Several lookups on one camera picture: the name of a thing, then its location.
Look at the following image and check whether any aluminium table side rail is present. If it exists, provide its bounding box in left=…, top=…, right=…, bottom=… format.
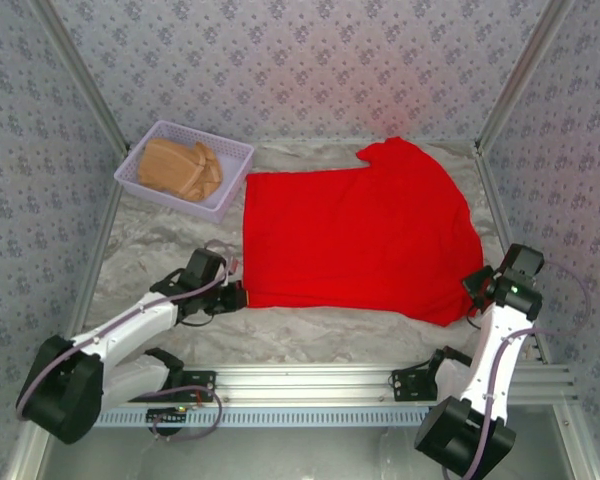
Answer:
left=54, top=144, right=131, bottom=369
left=474, top=144, right=551, bottom=364

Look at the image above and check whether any aluminium mounting rail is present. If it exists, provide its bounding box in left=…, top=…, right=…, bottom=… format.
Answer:
left=32, top=364, right=579, bottom=404

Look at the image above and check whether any grey metal lower panel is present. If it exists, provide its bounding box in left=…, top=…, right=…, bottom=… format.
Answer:
left=9, top=404, right=600, bottom=480

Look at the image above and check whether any red t-shirt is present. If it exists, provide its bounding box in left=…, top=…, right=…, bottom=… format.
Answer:
left=242, top=136, right=485, bottom=329

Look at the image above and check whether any small black controller board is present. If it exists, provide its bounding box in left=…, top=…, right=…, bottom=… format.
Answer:
left=146, top=407, right=189, bottom=436

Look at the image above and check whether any short purple base cable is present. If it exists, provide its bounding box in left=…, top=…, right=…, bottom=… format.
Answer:
left=149, top=384, right=224, bottom=442

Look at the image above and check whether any lavender plastic basket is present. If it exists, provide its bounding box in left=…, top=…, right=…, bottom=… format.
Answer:
left=113, top=119, right=256, bottom=225

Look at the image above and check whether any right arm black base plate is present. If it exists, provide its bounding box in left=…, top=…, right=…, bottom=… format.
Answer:
left=390, top=368, right=441, bottom=403

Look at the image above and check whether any long purple left arm cable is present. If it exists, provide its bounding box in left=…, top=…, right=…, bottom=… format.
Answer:
left=14, top=239, right=239, bottom=421

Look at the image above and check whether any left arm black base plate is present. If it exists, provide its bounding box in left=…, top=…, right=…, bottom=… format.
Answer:
left=125, top=369, right=217, bottom=404

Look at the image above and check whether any folded tan garment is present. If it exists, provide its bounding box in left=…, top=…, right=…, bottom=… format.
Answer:
left=137, top=138, right=225, bottom=203

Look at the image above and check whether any blue-grey slotted cable duct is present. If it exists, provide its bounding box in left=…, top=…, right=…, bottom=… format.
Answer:
left=97, top=407, right=431, bottom=429

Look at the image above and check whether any aluminium frame post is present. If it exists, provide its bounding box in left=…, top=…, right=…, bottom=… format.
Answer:
left=27, top=0, right=134, bottom=159
left=473, top=0, right=577, bottom=159

